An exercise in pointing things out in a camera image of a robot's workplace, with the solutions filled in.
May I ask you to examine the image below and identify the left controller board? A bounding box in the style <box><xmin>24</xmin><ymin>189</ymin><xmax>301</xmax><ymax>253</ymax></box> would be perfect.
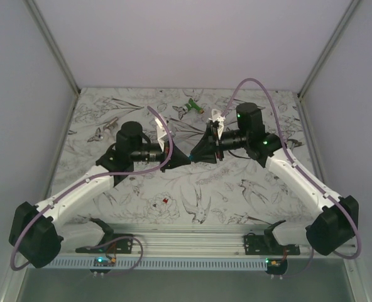
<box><xmin>90</xmin><ymin>256</ymin><xmax>116</xmax><ymax>277</ymax></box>

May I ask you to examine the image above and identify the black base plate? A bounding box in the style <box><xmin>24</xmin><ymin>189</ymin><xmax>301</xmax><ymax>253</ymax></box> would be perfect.
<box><xmin>75</xmin><ymin>234</ymin><xmax>133</xmax><ymax>255</ymax></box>
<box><xmin>243</xmin><ymin>233</ymin><xmax>300</xmax><ymax>256</ymax></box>

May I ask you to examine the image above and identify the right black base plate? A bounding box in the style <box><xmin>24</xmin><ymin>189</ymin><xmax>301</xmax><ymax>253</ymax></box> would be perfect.
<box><xmin>243</xmin><ymin>233</ymin><xmax>300</xmax><ymax>256</ymax></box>

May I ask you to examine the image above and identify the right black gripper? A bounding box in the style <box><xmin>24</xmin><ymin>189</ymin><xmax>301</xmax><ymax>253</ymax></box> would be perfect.
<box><xmin>190</xmin><ymin>123</ymin><xmax>249</xmax><ymax>164</ymax></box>

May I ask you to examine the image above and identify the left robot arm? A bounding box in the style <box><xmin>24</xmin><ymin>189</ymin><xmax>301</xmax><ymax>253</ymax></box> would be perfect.
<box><xmin>9</xmin><ymin>121</ymin><xmax>191</xmax><ymax>271</ymax></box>

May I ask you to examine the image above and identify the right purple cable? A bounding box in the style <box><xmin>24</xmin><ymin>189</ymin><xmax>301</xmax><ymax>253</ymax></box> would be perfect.
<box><xmin>222</xmin><ymin>77</ymin><xmax>363</xmax><ymax>259</ymax></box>

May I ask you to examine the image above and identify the silver white small tool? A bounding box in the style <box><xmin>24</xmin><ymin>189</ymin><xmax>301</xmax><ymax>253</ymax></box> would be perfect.
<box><xmin>94</xmin><ymin>117</ymin><xmax>119</xmax><ymax>143</ymax></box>

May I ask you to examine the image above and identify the small hammer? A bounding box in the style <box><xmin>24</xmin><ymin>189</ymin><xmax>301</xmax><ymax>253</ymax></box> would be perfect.
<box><xmin>287</xmin><ymin>138</ymin><xmax>303</xmax><ymax>151</ymax></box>

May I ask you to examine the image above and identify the right frame post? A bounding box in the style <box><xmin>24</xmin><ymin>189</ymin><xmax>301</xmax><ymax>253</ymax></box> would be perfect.
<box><xmin>297</xmin><ymin>0</ymin><xmax>362</xmax><ymax>99</ymax></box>

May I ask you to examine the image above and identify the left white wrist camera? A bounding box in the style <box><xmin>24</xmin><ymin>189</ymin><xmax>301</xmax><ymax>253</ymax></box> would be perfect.
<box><xmin>155</xmin><ymin>115</ymin><xmax>176</xmax><ymax>142</ymax></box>

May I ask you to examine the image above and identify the white slotted cable duct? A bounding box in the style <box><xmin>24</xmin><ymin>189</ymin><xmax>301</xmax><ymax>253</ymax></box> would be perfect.
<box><xmin>46</xmin><ymin>256</ymin><xmax>266</xmax><ymax>271</ymax></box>

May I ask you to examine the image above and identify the floral patterned mat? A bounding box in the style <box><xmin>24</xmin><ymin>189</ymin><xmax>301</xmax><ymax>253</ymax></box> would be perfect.
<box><xmin>52</xmin><ymin>87</ymin><xmax>312</xmax><ymax>225</ymax></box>

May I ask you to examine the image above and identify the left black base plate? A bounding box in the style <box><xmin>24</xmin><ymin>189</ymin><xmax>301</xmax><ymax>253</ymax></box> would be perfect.
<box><xmin>75</xmin><ymin>234</ymin><xmax>133</xmax><ymax>255</ymax></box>

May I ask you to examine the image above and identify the left frame post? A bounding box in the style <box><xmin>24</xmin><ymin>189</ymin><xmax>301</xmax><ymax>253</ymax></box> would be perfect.
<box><xmin>23</xmin><ymin>0</ymin><xmax>81</xmax><ymax>96</ymax></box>

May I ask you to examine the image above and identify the controller board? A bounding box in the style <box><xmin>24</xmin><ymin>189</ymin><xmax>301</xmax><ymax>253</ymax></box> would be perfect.
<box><xmin>265</xmin><ymin>259</ymin><xmax>288</xmax><ymax>280</ymax></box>
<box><xmin>90</xmin><ymin>256</ymin><xmax>116</xmax><ymax>277</ymax></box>

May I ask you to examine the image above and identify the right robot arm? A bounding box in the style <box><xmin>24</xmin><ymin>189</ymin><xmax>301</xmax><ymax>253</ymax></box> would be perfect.
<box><xmin>190</xmin><ymin>103</ymin><xmax>359</xmax><ymax>255</ymax></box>

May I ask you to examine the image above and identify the right controller board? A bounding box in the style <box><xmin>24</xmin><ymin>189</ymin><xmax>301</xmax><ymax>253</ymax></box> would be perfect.
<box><xmin>265</xmin><ymin>259</ymin><xmax>288</xmax><ymax>280</ymax></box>

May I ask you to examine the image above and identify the green toy tool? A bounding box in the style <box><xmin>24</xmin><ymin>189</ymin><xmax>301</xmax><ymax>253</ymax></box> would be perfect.
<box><xmin>180</xmin><ymin>98</ymin><xmax>204</xmax><ymax>114</ymax></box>

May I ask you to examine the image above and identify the aluminium rail frame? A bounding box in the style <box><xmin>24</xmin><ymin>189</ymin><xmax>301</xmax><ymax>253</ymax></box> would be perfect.
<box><xmin>60</xmin><ymin>221</ymin><xmax>356</xmax><ymax>259</ymax></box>

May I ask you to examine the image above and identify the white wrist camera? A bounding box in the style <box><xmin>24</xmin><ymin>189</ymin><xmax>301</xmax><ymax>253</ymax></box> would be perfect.
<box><xmin>155</xmin><ymin>115</ymin><xmax>176</xmax><ymax>142</ymax></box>
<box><xmin>209</xmin><ymin>109</ymin><xmax>226</xmax><ymax>136</ymax></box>

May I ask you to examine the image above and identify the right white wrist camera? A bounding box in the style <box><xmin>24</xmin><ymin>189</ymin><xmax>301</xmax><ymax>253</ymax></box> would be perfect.
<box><xmin>209</xmin><ymin>109</ymin><xmax>226</xmax><ymax>136</ymax></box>

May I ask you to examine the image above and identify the frame post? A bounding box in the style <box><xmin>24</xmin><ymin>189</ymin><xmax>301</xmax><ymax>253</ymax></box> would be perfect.
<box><xmin>297</xmin><ymin>0</ymin><xmax>362</xmax><ymax>99</ymax></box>
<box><xmin>23</xmin><ymin>0</ymin><xmax>81</xmax><ymax>96</ymax></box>

